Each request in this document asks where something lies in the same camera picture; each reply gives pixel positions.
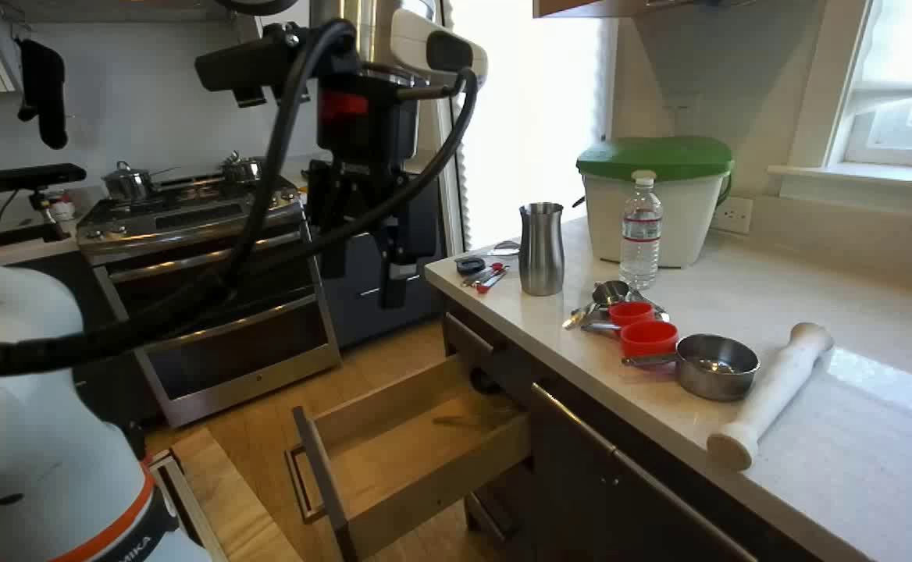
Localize white door with blinds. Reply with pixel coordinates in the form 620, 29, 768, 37
442, 0, 620, 252

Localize white framed window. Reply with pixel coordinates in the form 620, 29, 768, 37
826, 0, 912, 174

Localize large red measuring cup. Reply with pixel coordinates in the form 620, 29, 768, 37
618, 318, 681, 365

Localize stainless steel oven range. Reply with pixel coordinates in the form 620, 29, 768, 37
76, 168, 342, 431

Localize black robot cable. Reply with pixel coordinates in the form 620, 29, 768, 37
0, 19, 484, 382

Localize black oven mitt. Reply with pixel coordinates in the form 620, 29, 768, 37
12, 36, 72, 154

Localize white bin with green lid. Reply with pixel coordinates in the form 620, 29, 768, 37
575, 135, 736, 273

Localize dark blue base cabinet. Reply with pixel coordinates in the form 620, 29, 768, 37
319, 174, 450, 353

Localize steel measuring cup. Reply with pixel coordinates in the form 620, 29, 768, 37
671, 330, 762, 405

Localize dark kitchen base cabinet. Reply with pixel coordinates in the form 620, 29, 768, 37
435, 286, 823, 562

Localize black bar camera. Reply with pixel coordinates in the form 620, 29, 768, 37
0, 159, 90, 197

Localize wooden drawer with dark front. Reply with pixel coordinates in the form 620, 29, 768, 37
284, 348, 534, 562

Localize wooden wall shelf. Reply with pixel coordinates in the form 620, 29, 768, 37
532, 0, 708, 23

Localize small red tool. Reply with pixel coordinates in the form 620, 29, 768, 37
470, 259, 508, 298

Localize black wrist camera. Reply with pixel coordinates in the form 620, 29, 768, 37
191, 25, 309, 111

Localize white rolling pin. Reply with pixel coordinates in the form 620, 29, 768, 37
702, 318, 838, 473

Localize clear plastic water bottle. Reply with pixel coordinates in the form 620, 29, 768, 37
618, 168, 668, 294

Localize stainless steel cup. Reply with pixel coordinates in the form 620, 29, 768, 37
516, 200, 567, 299

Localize small red measuring cup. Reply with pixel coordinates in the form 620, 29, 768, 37
605, 298, 663, 327

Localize steel kettle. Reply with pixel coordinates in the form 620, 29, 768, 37
99, 157, 157, 210

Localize metal measuring spoons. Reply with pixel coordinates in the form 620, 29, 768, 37
559, 278, 645, 339

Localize white wall outlet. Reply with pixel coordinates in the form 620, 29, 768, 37
712, 195, 760, 237

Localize wooden robot cart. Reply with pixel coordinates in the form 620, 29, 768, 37
148, 419, 302, 562

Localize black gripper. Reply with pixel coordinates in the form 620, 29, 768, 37
306, 61, 424, 314

